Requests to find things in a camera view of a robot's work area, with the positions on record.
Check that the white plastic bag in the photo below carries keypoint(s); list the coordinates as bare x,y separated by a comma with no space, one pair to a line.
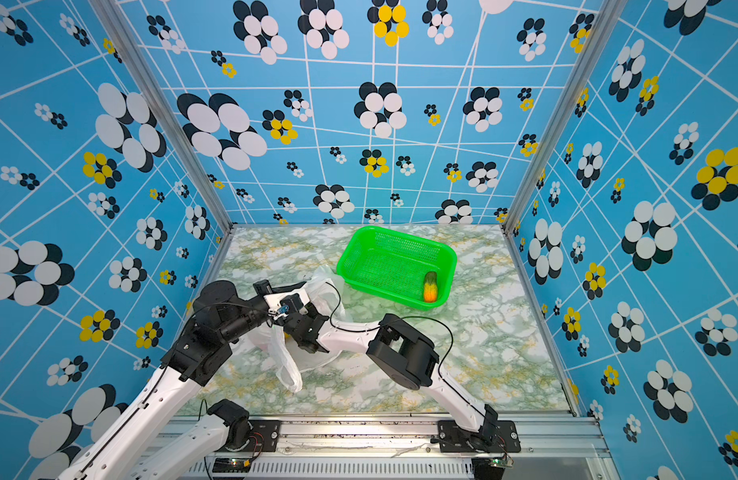
293,350

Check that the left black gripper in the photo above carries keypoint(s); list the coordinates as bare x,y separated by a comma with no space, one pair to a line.
264,289

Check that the left aluminium corner post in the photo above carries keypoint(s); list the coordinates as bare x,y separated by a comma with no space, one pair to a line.
142,73

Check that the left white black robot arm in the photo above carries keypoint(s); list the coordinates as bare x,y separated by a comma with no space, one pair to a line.
186,367

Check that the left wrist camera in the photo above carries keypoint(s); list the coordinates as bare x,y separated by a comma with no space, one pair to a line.
283,304

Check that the green plastic basket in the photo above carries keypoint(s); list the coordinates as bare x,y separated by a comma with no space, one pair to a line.
391,265

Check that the orange green papaya fruit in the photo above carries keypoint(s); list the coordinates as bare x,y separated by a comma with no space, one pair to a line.
430,287

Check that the aluminium front rail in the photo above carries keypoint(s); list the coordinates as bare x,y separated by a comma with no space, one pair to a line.
535,446

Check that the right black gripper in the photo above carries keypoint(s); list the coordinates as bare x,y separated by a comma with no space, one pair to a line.
313,313

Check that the right aluminium corner post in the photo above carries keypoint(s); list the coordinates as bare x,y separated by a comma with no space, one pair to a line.
605,23

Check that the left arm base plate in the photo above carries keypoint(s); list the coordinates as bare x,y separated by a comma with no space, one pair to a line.
253,436

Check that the aluminium corner post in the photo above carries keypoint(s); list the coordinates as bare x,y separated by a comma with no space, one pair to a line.
605,23
142,73

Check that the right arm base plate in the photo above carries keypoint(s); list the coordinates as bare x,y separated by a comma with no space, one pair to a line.
453,439

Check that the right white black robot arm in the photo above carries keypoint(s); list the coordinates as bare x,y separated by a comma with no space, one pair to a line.
403,353

